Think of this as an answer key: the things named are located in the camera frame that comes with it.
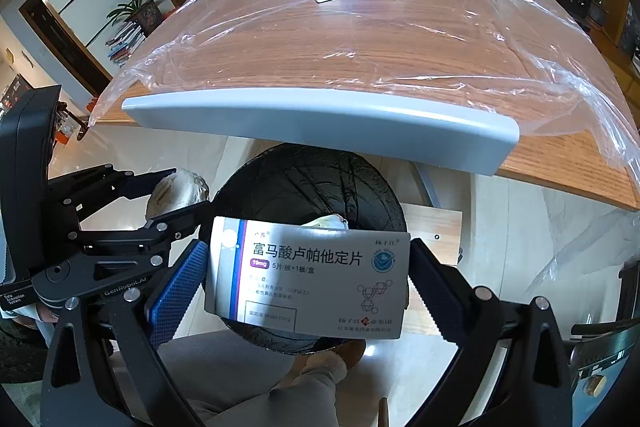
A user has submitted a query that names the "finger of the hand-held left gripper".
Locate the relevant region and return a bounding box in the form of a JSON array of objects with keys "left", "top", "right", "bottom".
[
  {"left": 31, "top": 199, "right": 214, "bottom": 314},
  {"left": 46, "top": 163, "right": 179, "bottom": 234}
]

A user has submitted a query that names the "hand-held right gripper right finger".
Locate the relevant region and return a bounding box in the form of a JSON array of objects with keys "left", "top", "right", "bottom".
[{"left": 409, "top": 239, "right": 573, "bottom": 427}]

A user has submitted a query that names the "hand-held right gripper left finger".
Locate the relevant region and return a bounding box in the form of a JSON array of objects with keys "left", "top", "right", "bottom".
[{"left": 40, "top": 239, "right": 209, "bottom": 427}]

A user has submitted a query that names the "cream round tape roll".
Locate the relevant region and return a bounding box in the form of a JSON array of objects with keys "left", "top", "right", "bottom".
[{"left": 146, "top": 168, "right": 211, "bottom": 220}]

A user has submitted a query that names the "black trash bin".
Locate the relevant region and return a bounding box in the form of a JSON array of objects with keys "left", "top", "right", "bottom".
[{"left": 212, "top": 144, "right": 408, "bottom": 354}]

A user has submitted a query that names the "person's grey trouser leg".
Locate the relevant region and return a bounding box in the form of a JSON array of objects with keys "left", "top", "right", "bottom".
[{"left": 160, "top": 332, "right": 347, "bottom": 427}]

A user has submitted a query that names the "tan slipper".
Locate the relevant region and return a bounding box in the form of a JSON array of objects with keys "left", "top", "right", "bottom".
[{"left": 295, "top": 339, "right": 368, "bottom": 379}]

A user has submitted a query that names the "crumpled yellow paper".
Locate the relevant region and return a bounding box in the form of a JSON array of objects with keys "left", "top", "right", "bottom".
[{"left": 300, "top": 214, "right": 351, "bottom": 233}]

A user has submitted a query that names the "stack of books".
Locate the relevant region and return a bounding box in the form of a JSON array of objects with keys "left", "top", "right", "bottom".
[{"left": 104, "top": 24, "right": 147, "bottom": 68}]

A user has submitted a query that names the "potted plant brown pot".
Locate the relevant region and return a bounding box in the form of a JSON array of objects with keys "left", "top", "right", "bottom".
[{"left": 106, "top": 0, "right": 166, "bottom": 35}]

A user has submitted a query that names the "clear plastic table cover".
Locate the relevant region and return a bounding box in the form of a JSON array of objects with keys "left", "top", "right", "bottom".
[{"left": 87, "top": 0, "right": 640, "bottom": 303}]

